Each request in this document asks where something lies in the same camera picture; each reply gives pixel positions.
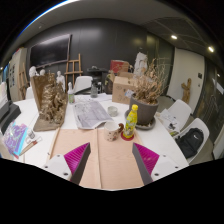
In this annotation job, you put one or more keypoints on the red round coaster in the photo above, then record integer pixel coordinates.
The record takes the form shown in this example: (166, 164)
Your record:
(126, 138)

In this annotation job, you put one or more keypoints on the floral ceramic mug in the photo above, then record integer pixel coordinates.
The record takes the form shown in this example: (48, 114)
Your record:
(112, 130)

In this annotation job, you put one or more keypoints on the black backpack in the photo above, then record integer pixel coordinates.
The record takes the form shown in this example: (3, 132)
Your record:
(190, 142)

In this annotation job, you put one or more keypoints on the black box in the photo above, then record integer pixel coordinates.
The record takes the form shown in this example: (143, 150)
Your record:
(8, 113)

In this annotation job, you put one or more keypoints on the brown clay relief sculpture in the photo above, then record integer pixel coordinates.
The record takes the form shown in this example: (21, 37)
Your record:
(51, 102)

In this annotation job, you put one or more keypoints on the wooden mannequin figure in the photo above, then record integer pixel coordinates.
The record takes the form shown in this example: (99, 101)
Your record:
(186, 91)

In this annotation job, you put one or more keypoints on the grey pot with dried plant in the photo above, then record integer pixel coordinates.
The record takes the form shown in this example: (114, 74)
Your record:
(147, 88)

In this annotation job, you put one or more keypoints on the dark wall screen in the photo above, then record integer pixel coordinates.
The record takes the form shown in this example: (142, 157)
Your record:
(51, 51)

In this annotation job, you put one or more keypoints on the white plaster bust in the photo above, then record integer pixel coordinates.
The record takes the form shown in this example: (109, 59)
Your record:
(33, 72)

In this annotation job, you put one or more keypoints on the newspaper sheet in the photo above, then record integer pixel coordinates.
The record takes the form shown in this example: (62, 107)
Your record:
(89, 115)

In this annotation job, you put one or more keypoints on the grey glass jar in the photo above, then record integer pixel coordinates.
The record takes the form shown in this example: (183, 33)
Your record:
(94, 91)

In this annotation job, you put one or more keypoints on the small ink jar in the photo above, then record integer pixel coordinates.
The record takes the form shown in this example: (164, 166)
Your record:
(30, 134)

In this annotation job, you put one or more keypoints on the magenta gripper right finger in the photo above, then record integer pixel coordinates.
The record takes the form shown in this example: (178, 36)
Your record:
(146, 161)

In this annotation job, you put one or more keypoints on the wooden easel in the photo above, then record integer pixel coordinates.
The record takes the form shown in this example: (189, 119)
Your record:
(73, 68)

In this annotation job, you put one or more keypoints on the beige cloth mat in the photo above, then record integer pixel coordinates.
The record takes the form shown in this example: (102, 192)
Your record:
(110, 165)

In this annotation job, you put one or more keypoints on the white chair with backpack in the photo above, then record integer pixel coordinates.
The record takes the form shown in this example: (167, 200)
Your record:
(196, 123)

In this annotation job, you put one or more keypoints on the cardboard box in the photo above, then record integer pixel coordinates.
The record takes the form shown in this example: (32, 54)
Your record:
(123, 87)

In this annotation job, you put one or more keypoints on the wrapped white statue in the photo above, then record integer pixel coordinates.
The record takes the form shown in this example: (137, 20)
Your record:
(140, 66)

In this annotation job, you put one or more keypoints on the red box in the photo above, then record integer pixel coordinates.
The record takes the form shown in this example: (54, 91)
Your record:
(119, 66)

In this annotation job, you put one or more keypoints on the yellow drink bottle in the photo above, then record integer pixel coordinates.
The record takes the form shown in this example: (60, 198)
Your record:
(131, 121)

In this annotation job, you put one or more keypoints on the small green spray bottle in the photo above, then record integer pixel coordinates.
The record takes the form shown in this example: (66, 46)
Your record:
(70, 92)

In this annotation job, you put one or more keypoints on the white chair behind table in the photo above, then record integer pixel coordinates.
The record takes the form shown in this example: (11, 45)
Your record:
(82, 84)

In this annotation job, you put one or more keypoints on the white chair with papers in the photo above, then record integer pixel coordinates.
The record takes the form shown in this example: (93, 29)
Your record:
(175, 117)

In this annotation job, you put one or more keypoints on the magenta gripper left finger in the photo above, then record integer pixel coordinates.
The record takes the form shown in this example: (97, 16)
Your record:
(76, 160)

